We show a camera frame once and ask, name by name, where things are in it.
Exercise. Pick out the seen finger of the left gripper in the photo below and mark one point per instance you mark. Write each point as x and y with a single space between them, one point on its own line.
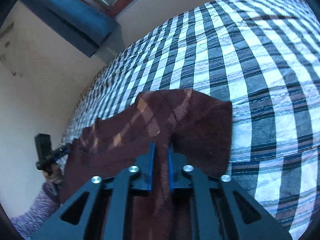
61 151

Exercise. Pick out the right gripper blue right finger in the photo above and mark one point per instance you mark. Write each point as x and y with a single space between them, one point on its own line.
179 171

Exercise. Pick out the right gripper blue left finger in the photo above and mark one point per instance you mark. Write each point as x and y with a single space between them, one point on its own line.
142 172

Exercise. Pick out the dark maroon sweater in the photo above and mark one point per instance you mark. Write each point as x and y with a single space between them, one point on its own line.
195 124

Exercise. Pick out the purple knit left sleeve forearm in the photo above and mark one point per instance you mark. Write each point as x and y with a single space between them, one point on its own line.
44 205

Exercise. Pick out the person's left hand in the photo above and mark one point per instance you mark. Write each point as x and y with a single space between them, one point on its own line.
55 176

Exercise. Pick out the blue curtain left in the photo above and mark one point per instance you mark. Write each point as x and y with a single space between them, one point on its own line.
83 26

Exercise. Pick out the blue white plaid bedsheet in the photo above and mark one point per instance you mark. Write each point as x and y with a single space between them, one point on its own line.
263 56

